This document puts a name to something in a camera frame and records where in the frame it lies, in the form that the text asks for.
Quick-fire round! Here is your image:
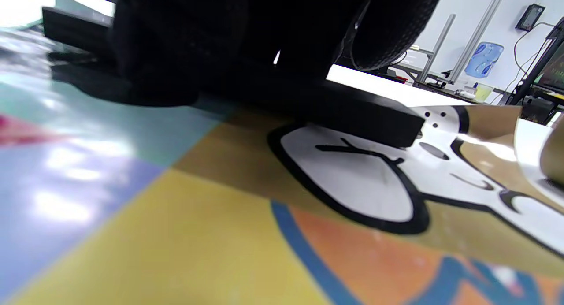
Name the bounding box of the pale yellow cup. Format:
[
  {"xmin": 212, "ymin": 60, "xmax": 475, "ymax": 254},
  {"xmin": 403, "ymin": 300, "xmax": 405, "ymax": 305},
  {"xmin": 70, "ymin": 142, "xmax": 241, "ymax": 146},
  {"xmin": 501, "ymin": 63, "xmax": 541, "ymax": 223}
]
[{"xmin": 475, "ymin": 83, "xmax": 494, "ymax": 103}]

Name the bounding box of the blue wall picture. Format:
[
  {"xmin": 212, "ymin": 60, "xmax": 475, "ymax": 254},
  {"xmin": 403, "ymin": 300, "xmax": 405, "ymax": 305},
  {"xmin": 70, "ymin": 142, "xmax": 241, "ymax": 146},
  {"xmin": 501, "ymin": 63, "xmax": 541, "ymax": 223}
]
[{"xmin": 465, "ymin": 41, "xmax": 505, "ymax": 79}]

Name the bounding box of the black monitor on stand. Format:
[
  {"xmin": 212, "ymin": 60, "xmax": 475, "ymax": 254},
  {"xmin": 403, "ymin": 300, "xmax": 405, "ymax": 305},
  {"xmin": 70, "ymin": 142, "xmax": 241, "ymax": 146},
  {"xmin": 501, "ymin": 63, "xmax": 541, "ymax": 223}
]
[{"xmin": 506, "ymin": 18, "xmax": 564, "ymax": 125}]

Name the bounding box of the black bar weight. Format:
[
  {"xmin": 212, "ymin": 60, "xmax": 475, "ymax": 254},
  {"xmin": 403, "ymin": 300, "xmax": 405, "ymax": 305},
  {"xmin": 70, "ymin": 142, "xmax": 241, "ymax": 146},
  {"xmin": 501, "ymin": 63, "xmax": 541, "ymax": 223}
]
[{"xmin": 42, "ymin": 7, "xmax": 426, "ymax": 148}]

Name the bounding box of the person's right hand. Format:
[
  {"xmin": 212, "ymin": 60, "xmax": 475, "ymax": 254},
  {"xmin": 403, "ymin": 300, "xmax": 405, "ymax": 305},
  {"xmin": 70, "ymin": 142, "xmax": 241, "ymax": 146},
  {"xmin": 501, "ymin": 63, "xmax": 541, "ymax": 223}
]
[{"xmin": 110, "ymin": 0, "xmax": 446, "ymax": 107}]

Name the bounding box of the colourful cartoon panel poster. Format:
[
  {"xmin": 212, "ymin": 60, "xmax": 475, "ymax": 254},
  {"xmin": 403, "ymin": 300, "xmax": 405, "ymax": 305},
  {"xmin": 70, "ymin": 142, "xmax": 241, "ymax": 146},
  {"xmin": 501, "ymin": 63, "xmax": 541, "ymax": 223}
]
[{"xmin": 0, "ymin": 25, "xmax": 564, "ymax": 305}]

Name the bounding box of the black wall device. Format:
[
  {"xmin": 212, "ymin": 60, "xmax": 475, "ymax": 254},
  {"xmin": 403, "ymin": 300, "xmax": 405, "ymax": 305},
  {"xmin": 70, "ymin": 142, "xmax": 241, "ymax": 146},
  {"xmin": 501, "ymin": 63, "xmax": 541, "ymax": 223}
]
[{"xmin": 516, "ymin": 4, "xmax": 546, "ymax": 32}]

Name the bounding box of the grey metal post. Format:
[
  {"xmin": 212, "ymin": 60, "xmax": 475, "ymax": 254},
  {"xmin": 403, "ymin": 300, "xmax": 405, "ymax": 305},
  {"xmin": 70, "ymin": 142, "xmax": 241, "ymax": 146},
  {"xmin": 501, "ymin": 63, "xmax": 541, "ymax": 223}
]
[
  {"xmin": 449, "ymin": 0, "xmax": 508, "ymax": 83},
  {"xmin": 416, "ymin": 14, "xmax": 457, "ymax": 83}
]

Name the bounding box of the brown cardboard mailing tube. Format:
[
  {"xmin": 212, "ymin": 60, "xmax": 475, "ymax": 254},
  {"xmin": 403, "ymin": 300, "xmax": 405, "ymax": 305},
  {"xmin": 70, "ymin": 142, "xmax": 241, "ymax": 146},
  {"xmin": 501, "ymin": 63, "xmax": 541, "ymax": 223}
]
[{"xmin": 540, "ymin": 115, "xmax": 564, "ymax": 186}]

